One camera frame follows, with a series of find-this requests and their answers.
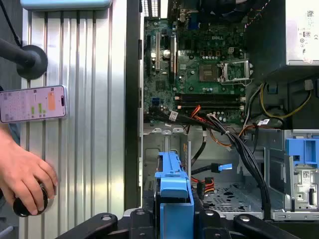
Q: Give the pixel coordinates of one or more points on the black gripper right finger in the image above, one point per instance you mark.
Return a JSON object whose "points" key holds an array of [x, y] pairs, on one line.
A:
{"points": [[249, 224]]}

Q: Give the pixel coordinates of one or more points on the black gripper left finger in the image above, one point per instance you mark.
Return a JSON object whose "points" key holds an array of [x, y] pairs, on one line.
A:
{"points": [[104, 221]]}

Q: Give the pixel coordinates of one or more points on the hard disk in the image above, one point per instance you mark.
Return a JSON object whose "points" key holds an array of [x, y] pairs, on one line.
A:
{"points": [[302, 152], [174, 184]]}

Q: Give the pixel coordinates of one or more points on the round black tool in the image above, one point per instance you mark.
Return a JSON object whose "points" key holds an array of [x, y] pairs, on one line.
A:
{"points": [[20, 209]]}

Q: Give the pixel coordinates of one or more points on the metal disk bay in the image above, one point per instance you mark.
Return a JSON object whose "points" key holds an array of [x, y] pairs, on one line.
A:
{"points": [[152, 144]]}

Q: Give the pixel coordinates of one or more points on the black RAM slot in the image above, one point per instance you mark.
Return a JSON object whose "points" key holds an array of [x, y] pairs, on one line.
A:
{"points": [[207, 103], [207, 95], [207, 107], [207, 99]]}

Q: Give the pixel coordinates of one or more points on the short black expansion slot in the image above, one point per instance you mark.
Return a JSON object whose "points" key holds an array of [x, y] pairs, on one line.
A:
{"points": [[148, 54]]}

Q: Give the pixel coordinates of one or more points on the white expansion slot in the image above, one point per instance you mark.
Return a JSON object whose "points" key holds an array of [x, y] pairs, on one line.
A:
{"points": [[157, 49]]}

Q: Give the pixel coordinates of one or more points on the person's hand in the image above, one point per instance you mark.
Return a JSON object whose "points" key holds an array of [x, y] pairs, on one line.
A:
{"points": [[22, 171]]}

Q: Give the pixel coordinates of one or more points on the open black PC case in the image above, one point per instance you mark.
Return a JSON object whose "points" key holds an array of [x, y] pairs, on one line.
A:
{"points": [[132, 99]]}

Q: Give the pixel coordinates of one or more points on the blue SATA ports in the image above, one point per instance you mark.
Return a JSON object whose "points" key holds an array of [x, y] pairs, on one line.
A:
{"points": [[155, 101]]}

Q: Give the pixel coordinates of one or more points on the blue plastic clip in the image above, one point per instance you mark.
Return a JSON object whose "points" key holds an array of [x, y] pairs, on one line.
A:
{"points": [[273, 88]]}

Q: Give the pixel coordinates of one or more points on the smartphone with lit screen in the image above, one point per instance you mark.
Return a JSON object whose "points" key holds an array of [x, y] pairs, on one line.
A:
{"points": [[32, 103]]}

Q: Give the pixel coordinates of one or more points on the metal locking lever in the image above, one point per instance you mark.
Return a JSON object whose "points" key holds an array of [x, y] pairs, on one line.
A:
{"points": [[236, 81]]}

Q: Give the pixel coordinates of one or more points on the CPU socket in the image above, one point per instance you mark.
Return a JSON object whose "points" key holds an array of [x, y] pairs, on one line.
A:
{"points": [[208, 73]]}

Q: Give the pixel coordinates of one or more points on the metal socket cover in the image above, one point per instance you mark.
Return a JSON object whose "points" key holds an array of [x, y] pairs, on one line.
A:
{"points": [[235, 62]]}

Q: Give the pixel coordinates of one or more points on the black stand with round foot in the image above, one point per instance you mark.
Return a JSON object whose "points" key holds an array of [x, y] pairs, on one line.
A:
{"points": [[31, 62]]}

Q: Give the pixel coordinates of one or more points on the green motherboard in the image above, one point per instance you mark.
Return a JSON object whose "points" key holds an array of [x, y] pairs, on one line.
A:
{"points": [[194, 54]]}

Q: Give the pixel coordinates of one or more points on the silver power supply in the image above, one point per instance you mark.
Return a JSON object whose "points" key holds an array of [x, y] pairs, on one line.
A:
{"points": [[301, 32]]}

